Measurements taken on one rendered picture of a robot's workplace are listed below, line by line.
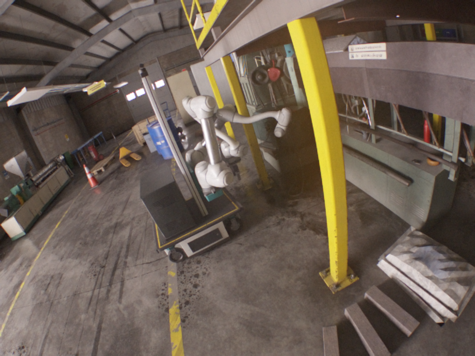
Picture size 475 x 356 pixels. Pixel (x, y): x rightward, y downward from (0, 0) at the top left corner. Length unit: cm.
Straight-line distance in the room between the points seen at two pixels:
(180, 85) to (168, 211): 682
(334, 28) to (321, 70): 209
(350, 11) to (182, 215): 197
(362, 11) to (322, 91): 39
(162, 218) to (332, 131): 162
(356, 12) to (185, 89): 788
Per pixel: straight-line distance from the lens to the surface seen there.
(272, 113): 219
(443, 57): 167
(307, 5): 100
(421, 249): 178
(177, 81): 856
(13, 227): 768
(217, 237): 229
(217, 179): 184
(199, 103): 175
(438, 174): 193
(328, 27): 303
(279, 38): 267
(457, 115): 168
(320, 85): 102
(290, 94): 382
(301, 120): 291
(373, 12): 108
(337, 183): 122
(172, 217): 215
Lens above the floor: 157
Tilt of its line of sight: 27 degrees down
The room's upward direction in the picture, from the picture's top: 20 degrees counter-clockwise
